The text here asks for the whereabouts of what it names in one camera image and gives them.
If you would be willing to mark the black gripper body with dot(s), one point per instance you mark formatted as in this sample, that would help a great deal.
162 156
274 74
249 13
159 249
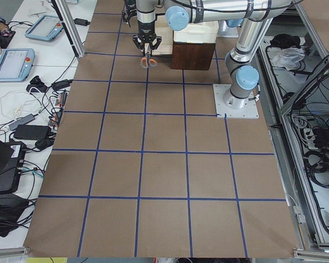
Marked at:
128 13
146 28

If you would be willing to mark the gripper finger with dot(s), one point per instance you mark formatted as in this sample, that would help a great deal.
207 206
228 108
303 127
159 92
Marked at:
156 43
137 41
126 16

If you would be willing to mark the wooden drawer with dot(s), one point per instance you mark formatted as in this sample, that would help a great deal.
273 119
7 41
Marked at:
166 33

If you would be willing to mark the orange grey scissors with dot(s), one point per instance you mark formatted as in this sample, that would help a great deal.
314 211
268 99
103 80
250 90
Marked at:
147 61

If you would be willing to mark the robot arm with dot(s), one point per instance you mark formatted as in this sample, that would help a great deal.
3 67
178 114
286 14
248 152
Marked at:
257 16

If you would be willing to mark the dark wooden cabinet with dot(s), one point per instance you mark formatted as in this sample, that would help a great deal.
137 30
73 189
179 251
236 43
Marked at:
192 56

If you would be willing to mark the black power adapter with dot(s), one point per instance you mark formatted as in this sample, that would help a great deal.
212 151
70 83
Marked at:
82 22

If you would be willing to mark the white plastic bin top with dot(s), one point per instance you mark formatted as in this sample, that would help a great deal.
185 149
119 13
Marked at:
202 33

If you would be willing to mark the upper teach pendant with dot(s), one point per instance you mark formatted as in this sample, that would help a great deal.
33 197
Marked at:
45 28

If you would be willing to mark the teach pendant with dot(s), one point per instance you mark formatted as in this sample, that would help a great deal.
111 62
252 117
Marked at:
15 64
45 28

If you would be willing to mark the lower teach pendant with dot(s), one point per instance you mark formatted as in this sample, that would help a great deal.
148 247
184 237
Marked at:
15 64

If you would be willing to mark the white crumpled cloth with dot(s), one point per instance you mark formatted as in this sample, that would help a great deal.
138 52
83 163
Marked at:
289 58

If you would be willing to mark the black power brick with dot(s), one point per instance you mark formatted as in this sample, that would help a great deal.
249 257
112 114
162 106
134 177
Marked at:
32 132

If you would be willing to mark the black laptop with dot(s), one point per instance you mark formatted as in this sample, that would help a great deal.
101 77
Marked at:
12 156

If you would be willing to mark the aluminium frame post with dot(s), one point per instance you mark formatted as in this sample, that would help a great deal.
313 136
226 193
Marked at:
69 26

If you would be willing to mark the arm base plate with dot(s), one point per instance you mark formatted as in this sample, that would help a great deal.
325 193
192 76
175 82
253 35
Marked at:
227 106

